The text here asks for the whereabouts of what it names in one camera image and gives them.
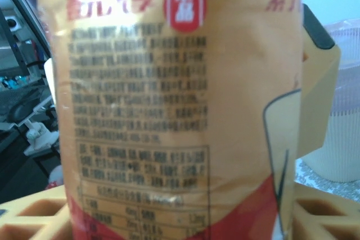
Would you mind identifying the pink plastic bin liner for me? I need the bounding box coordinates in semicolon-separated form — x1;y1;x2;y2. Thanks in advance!
323;19;360;117

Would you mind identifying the beige ribbed waste bin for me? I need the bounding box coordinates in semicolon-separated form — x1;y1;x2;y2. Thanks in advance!
295;19;360;183

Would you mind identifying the aluminium frame post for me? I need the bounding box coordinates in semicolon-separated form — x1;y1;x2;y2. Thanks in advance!
0;0;56;65

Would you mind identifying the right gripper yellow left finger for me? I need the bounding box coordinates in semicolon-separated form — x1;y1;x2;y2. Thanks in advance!
0;188;73;240

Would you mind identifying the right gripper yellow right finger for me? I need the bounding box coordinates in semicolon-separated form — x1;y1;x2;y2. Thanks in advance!
292;181;360;240

